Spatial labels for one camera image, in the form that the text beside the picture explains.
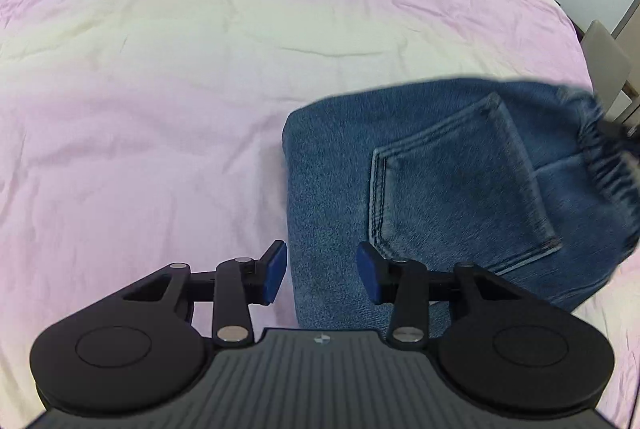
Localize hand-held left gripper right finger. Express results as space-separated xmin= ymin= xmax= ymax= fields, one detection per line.
xmin=355 ymin=241 xmax=519 ymax=350

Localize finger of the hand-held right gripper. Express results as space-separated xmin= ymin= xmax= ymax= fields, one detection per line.
xmin=597 ymin=116 xmax=640 ymax=141

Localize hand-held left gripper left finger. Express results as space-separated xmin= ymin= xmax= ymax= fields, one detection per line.
xmin=122 ymin=239 xmax=288 ymax=348

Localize blue denim pants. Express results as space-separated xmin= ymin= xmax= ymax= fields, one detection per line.
xmin=281 ymin=76 xmax=640 ymax=341

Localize grey chair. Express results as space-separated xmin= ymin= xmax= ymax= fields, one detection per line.
xmin=581 ymin=20 xmax=634 ymax=121

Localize beige wardrobe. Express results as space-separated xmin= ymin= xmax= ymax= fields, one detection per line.
xmin=612 ymin=0 xmax=640 ymax=41

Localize pink and cream blanket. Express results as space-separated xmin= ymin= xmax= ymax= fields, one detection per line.
xmin=0 ymin=0 xmax=640 ymax=429

